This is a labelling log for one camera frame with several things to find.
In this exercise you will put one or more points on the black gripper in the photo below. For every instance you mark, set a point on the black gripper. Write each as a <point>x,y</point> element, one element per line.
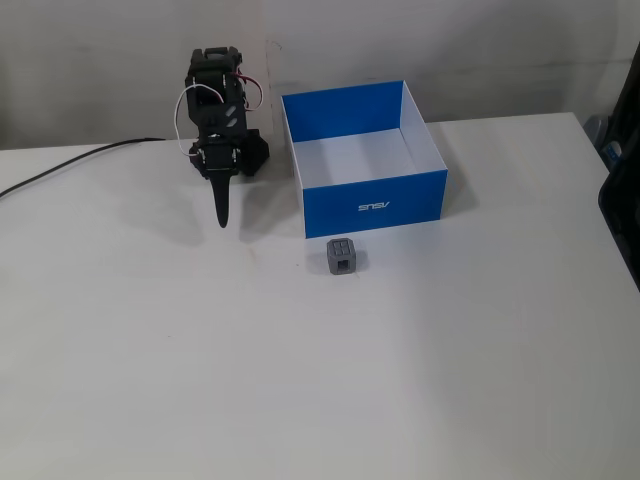
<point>220,159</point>

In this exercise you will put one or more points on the blue white cardboard box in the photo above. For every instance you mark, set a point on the blue white cardboard box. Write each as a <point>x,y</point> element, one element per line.
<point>375,210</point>

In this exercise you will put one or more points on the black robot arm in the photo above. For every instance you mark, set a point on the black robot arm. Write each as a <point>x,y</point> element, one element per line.
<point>215,100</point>

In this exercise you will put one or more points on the gray object with blue label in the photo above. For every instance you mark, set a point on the gray object with blue label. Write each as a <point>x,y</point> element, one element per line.
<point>602,137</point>

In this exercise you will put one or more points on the gray block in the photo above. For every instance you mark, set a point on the gray block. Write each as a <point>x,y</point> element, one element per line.
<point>343,257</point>

